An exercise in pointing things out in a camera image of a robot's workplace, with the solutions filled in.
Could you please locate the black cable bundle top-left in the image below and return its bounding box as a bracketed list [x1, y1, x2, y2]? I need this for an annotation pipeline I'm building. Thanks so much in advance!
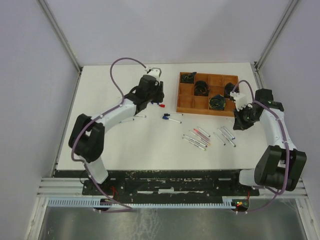
[181, 71, 198, 84]

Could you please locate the white marker black cap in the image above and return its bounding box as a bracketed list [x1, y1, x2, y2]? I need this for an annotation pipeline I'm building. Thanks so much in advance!
[163, 113, 183, 117]

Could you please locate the aluminium frame post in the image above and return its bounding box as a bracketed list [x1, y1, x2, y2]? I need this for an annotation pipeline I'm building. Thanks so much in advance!
[254, 0, 301, 71]
[36, 0, 82, 73]

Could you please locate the pink highlighter pen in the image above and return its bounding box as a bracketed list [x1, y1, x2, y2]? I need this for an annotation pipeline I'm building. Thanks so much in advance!
[193, 128, 210, 142]

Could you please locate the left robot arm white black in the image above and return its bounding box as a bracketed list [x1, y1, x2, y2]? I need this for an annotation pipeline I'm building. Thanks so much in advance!
[68, 70, 164, 195]

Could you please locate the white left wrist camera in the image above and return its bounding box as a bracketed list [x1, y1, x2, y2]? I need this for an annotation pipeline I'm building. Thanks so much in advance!
[144, 67, 162, 81]

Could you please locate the black cable bundle right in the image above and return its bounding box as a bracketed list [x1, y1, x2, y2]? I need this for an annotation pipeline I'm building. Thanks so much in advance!
[224, 82, 240, 99]

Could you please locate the aluminium frame post left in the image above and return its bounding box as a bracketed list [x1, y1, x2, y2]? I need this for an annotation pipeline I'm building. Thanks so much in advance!
[36, 0, 82, 73]

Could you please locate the white slotted cable duct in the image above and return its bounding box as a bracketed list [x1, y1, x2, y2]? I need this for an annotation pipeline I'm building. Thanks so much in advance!
[47, 197, 235, 209]

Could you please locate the black cable coil middle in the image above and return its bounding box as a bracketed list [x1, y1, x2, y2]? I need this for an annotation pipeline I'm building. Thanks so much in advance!
[193, 80, 210, 97]

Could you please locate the magenta capped marker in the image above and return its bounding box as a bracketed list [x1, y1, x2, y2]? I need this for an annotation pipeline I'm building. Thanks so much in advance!
[183, 135, 208, 148]

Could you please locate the orange wooden compartment tray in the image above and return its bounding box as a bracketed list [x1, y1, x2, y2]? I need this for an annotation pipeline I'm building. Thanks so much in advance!
[176, 72, 239, 117]

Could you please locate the black capped thin marker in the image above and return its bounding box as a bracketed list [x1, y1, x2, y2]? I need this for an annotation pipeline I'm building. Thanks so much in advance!
[213, 132, 226, 146]

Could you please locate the aluminium frame post right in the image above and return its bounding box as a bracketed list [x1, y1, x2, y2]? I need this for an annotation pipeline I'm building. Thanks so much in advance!
[254, 0, 301, 71]

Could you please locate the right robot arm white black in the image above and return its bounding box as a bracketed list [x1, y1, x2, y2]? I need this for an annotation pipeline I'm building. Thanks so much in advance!
[229, 88, 307, 196]

